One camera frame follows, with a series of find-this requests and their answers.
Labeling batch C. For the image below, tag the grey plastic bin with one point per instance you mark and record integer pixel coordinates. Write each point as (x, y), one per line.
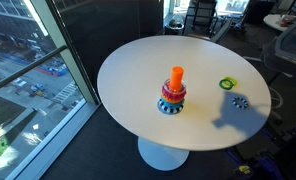
(293, 43)

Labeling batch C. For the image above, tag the round white table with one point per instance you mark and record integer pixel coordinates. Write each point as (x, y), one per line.
(274, 21)

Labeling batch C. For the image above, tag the grey window frame post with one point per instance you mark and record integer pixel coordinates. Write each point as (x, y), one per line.
(71, 66)

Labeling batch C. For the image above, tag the black chair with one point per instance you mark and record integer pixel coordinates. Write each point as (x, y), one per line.
(201, 13)

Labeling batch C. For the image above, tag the black cart with clamps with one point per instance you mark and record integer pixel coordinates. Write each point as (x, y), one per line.
(281, 156)

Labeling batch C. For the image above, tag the dark window rail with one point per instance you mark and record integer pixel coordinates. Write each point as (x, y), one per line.
(28, 68)

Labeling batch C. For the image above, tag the white table pedestal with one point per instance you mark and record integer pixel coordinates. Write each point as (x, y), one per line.
(161, 156)

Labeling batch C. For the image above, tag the yellow label tag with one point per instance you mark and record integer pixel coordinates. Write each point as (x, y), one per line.
(244, 169)

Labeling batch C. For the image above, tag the black round stool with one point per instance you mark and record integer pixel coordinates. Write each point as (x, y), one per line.
(173, 29)

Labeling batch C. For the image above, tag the grey chair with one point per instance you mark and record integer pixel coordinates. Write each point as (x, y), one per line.
(221, 30)

